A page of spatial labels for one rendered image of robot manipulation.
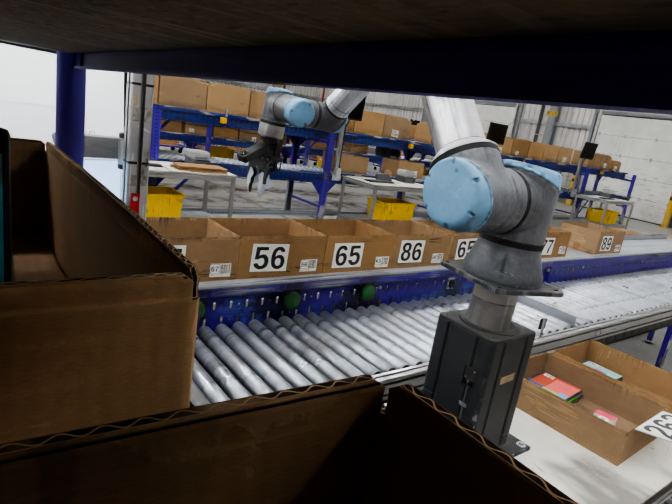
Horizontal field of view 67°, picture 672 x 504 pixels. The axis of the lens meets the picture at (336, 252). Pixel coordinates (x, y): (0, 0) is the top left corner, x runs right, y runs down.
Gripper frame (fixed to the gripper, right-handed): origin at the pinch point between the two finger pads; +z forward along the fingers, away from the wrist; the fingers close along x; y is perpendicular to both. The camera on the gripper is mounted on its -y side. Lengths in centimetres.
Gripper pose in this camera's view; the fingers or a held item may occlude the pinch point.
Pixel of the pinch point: (253, 191)
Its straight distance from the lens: 186.2
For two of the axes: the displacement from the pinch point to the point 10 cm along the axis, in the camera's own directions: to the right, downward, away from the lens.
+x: -7.1, -3.8, 5.9
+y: 6.5, -0.6, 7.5
